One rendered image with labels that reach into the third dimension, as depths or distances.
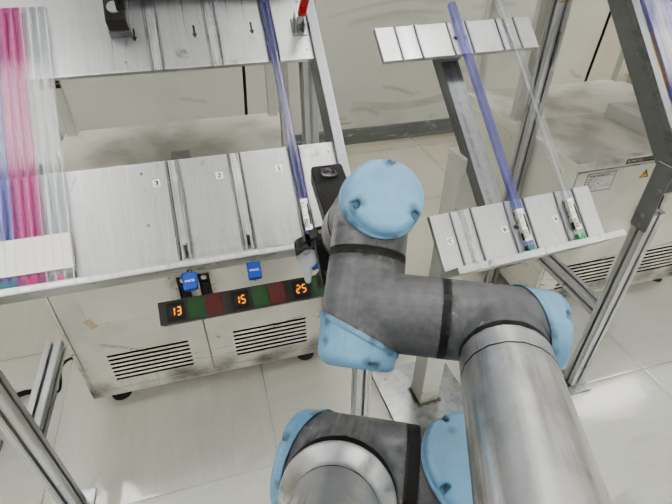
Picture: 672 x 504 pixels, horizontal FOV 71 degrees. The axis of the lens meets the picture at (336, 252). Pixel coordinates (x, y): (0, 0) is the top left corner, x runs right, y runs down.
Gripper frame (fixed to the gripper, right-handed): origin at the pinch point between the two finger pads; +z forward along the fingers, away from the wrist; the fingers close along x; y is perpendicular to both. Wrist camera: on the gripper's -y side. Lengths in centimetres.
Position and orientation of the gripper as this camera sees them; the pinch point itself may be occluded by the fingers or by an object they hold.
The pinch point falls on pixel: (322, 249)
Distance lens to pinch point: 76.1
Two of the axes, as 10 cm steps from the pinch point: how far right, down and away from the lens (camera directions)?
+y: 2.0, 9.7, -1.6
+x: 9.6, -1.6, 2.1
